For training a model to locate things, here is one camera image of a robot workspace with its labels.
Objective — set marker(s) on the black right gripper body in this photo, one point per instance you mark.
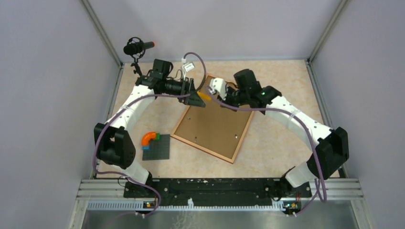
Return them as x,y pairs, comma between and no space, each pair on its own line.
236,98

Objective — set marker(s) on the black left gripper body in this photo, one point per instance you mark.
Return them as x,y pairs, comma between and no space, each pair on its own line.
176,87

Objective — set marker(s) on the red wooden photo frame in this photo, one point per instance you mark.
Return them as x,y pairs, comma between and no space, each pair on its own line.
215,130

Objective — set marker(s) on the yellow handled screwdriver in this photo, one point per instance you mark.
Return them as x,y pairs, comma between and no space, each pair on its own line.
204,96

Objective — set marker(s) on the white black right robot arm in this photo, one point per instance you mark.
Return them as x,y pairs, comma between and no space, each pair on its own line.
330,147

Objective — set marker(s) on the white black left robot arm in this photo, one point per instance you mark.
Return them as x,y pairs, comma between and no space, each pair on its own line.
113,144

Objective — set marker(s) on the black microphone tripod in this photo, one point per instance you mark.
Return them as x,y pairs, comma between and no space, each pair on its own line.
137,69

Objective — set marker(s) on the grey lego baseplate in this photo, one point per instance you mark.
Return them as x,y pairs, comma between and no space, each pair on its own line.
159,149

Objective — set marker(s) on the orange curved lego piece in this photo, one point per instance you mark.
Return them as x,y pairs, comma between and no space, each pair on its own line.
148,137

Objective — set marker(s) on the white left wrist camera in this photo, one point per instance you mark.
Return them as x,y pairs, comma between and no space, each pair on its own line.
186,66

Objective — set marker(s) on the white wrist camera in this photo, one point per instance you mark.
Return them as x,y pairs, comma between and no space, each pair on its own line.
186,66
218,86

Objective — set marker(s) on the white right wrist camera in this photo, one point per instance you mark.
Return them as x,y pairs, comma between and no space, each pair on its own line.
218,86

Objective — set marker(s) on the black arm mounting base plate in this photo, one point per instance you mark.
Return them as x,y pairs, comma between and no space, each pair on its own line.
217,192

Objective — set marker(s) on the aluminium front rail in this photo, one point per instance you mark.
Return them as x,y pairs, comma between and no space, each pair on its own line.
107,194

